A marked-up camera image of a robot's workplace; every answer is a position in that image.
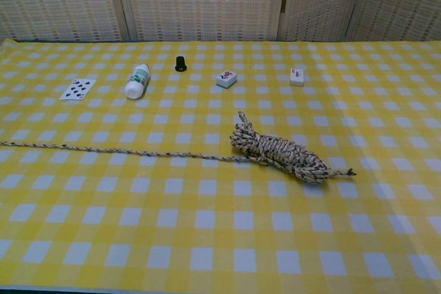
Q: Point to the woven folding screen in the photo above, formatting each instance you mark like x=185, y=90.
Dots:
x=200, y=1

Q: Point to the small black cap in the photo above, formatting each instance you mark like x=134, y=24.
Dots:
x=180, y=64

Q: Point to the mahjong tile flower print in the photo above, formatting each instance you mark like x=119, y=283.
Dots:
x=226, y=78

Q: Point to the white plastic bottle green label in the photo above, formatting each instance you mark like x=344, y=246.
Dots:
x=136, y=82

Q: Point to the mahjong tile red marking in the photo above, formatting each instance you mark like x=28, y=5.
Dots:
x=297, y=77

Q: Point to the spades playing card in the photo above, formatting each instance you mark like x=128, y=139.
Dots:
x=77, y=90

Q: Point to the brass screen hinge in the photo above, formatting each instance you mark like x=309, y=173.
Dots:
x=284, y=4

